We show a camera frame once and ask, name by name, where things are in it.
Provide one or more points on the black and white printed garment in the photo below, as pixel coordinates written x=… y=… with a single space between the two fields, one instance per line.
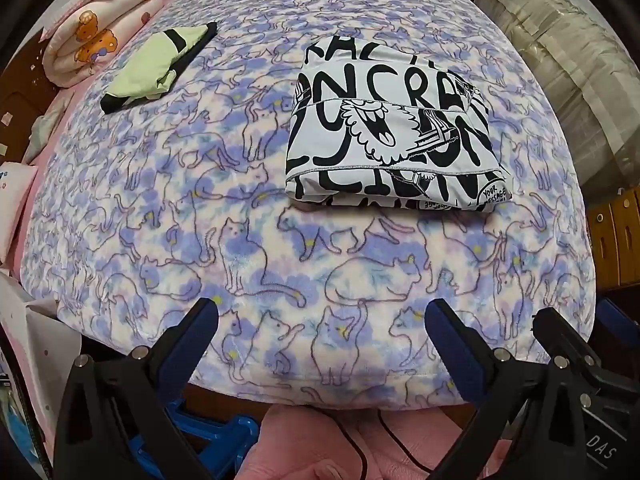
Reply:
x=390 y=130

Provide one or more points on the wooden headboard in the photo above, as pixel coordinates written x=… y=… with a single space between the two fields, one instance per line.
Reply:
x=25 y=85

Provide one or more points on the wooden drawer cabinet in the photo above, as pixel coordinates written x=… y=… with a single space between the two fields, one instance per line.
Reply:
x=617 y=230

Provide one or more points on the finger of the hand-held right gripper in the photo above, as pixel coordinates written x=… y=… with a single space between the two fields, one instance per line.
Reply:
x=565 y=332
x=620 y=317

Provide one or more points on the green and black folded garment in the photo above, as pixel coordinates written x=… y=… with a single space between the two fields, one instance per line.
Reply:
x=150 y=67

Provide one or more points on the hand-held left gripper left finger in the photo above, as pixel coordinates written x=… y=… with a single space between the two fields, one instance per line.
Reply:
x=199 y=327

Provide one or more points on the blue plastic stool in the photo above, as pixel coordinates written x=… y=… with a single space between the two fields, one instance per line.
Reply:
x=220 y=435

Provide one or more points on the plastic wrapped beige bedding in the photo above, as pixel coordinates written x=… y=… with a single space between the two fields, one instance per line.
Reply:
x=575 y=70

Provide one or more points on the pink pillow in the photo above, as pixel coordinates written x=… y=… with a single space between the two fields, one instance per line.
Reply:
x=15 y=205

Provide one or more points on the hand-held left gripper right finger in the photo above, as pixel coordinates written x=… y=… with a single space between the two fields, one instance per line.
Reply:
x=447 y=332

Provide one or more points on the pink bed sheet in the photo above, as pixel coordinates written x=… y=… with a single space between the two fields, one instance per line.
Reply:
x=37 y=170

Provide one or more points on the pale small cushion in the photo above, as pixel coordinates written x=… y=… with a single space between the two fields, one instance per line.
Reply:
x=45 y=132

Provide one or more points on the pink bear print rolled quilt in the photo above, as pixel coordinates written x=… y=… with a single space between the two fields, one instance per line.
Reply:
x=95 y=30

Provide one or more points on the purple cat print blanket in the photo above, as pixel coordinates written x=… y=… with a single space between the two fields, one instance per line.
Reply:
x=200 y=185

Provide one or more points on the pink fuzzy cloth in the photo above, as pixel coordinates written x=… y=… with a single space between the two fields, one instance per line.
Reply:
x=300 y=445

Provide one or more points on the white dotted paper bag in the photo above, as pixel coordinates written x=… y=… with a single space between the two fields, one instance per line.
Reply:
x=35 y=340

